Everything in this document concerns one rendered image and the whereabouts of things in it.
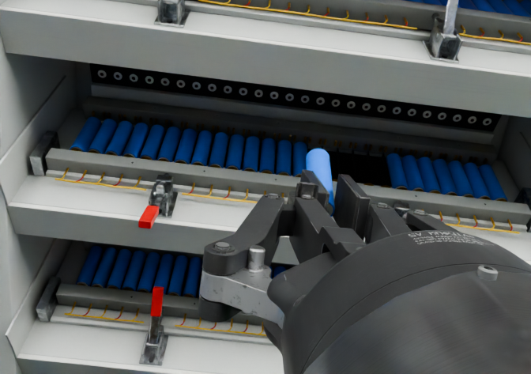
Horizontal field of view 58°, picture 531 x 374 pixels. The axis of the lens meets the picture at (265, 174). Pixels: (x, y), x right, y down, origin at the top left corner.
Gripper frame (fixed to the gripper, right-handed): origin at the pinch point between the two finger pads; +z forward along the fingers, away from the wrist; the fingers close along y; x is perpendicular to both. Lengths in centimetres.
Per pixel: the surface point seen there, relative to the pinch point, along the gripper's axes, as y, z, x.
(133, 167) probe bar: 18.1, 24.5, 4.1
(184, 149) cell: 13.2, 28.9, 2.0
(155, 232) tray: 14.5, 21.5, 10.3
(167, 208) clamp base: 13.3, 21.1, 7.4
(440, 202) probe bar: -17.2, 24.5, 4.0
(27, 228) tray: 28.7, 22.5, 11.9
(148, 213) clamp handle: 14.4, 16.4, 6.7
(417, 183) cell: -15.3, 27.8, 2.6
